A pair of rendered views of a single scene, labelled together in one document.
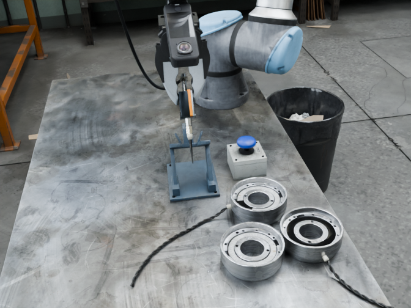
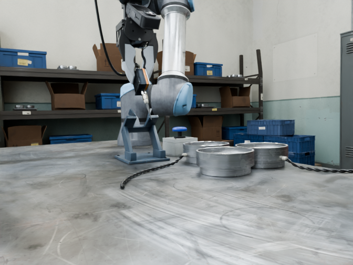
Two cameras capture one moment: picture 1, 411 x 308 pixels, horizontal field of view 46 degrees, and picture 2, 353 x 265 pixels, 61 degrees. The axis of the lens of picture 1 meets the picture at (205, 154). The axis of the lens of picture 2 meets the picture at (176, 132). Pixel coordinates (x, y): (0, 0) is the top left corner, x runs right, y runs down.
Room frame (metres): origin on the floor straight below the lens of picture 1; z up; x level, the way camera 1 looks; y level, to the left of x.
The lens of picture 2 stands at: (0.11, 0.21, 0.91)
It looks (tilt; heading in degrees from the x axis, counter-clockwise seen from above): 3 degrees down; 339
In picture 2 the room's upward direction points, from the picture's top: 1 degrees counter-clockwise
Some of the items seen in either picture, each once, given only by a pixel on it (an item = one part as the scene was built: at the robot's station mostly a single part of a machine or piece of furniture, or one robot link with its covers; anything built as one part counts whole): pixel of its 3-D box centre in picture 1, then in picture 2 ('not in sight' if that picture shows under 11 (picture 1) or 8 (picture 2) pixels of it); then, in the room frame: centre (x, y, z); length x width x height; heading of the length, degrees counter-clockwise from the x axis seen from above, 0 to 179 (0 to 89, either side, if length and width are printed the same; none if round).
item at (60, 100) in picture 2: not in sight; (66, 95); (4.31, 0.14, 1.19); 0.52 x 0.42 x 0.38; 97
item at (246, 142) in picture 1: (246, 148); (179, 135); (0.85, -0.09, 0.85); 0.04 x 0.04 x 0.05
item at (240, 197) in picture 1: (258, 201); not in sight; (0.71, -0.09, 0.82); 0.08 x 0.08 x 0.02
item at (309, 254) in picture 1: (310, 234); (260, 154); (0.61, -0.17, 0.82); 0.10 x 0.10 x 0.04
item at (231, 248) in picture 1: (252, 252); not in sight; (0.58, -0.07, 0.82); 0.08 x 0.08 x 0.02
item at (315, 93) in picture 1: (301, 145); not in sight; (1.86, -0.44, 0.21); 0.34 x 0.34 x 0.43
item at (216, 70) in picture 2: not in sight; (203, 71); (4.60, -2.00, 1.61); 0.52 x 0.38 x 0.22; 100
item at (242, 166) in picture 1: (246, 157); (179, 145); (0.86, -0.09, 0.82); 0.08 x 0.07 x 0.05; 7
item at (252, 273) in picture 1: (252, 252); (225, 161); (0.58, -0.07, 0.82); 0.10 x 0.10 x 0.04
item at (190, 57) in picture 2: not in sight; (175, 64); (4.53, -1.48, 1.69); 0.59 x 0.41 x 0.38; 102
